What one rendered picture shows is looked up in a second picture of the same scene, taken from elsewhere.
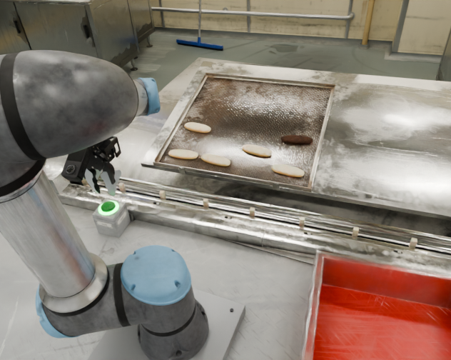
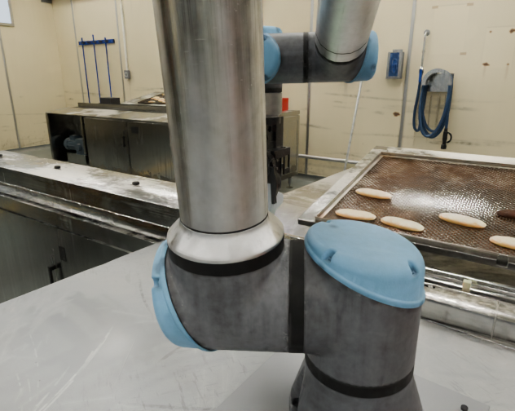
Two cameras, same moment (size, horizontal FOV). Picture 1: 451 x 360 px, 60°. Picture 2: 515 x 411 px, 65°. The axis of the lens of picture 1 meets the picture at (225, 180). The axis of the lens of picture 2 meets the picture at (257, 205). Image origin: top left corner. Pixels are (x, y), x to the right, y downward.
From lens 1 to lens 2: 0.44 m
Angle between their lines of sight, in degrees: 24
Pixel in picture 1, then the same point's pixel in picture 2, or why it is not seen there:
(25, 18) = not seen: hidden behind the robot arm
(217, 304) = (433, 394)
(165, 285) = (393, 262)
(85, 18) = not seen: hidden behind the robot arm
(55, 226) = (250, 41)
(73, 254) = (256, 135)
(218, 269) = (419, 352)
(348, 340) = not seen: outside the picture
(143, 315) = (335, 321)
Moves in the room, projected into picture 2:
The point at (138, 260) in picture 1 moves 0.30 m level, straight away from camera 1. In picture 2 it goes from (336, 228) to (283, 166)
